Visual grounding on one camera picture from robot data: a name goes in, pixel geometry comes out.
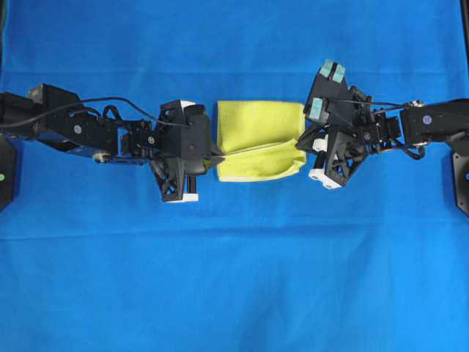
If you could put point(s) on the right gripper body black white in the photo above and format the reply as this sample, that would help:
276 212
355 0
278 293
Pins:
339 152

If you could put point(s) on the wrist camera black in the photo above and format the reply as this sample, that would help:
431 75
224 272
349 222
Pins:
329 91
196 139

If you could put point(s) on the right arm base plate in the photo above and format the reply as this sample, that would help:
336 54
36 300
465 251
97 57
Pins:
459 161

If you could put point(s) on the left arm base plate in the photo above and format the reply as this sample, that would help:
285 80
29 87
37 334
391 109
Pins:
7 169

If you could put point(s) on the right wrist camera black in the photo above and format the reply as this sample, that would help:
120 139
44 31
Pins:
329 91

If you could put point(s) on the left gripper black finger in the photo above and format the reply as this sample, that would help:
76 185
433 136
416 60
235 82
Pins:
216 156

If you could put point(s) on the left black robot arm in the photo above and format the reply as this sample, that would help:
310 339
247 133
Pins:
62 121

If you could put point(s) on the blue table cloth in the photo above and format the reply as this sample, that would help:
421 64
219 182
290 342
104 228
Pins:
93 260

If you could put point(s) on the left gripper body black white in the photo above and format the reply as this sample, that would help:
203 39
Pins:
168 167

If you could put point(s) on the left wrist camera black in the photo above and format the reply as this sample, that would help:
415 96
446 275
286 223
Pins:
196 139

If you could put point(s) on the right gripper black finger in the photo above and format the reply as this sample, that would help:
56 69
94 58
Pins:
307 138

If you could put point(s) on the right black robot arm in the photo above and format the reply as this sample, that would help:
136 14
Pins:
347 127

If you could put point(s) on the yellow-green microfiber towel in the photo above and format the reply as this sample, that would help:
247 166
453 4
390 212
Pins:
258 139

